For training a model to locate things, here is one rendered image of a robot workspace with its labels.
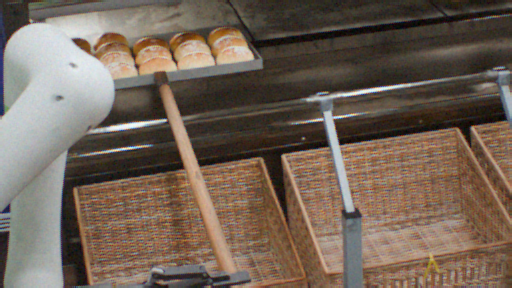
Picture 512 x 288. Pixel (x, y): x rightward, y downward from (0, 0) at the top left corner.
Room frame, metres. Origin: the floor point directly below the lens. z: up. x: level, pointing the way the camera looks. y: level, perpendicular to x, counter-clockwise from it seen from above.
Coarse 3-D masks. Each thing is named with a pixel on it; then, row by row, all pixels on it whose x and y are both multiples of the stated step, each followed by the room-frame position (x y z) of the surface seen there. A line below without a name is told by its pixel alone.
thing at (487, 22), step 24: (384, 24) 2.89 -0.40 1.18; (408, 24) 2.88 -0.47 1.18; (432, 24) 2.87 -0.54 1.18; (456, 24) 2.88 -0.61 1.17; (480, 24) 2.89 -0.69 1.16; (504, 24) 2.91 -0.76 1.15; (264, 48) 2.78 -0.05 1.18; (288, 48) 2.79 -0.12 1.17; (312, 48) 2.80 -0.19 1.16; (336, 48) 2.81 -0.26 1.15
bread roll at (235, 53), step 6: (228, 48) 2.64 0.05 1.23; (234, 48) 2.64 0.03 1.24; (240, 48) 2.64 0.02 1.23; (246, 48) 2.65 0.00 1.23; (222, 54) 2.63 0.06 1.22; (228, 54) 2.63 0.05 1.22; (234, 54) 2.62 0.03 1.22; (240, 54) 2.63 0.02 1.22; (246, 54) 2.63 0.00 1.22; (222, 60) 2.62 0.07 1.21; (228, 60) 2.62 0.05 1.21; (234, 60) 2.62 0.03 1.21; (240, 60) 2.62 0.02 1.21; (246, 60) 2.63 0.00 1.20
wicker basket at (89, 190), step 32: (256, 160) 2.74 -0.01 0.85; (96, 192) 2.64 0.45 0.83; (128, 192) 2.65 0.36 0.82; (160, 192) 2.67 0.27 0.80; (192, 192) 2.68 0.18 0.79; (224, 192) 2.70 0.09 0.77; (256, 192) 2.71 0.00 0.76; (96, 224) 2.61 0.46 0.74; (128, 224) 2.63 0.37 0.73; (160, 224) 2.64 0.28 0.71; (192, 224) 2.65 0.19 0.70; (224, 224) 2.67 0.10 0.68; (256, 224) 2.69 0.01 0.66; (96, 256) 2.59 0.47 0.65; (128, 256) 2.60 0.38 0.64; (160, 256) 2.62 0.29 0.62; (192, 256) 2.63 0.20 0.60; (256, 256) 2.63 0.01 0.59; (288, 256) 2.44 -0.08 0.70
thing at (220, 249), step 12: (168, 96) 2.40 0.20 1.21; (168, 108) 2.34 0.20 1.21; (168, 120) 2.30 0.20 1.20; (180, 120) 2.27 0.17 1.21; (180, 132) 2.19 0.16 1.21; (180, 144) 2.14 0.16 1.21; (192, 156) 2.07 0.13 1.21; (192, 168) 2.01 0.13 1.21; (192, 180) 1.97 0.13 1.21; (204, 192) 1.90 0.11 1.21; (204, 204) 1.85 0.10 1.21; (204, 216) 1.81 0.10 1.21; (216, 216) 1.81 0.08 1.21; (216, 228) 1.76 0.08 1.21; (216, 240) 1.71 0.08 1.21; (216, 252) 1.68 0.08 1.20; (228, 252) 1.67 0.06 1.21; (228, 264) 1.63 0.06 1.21
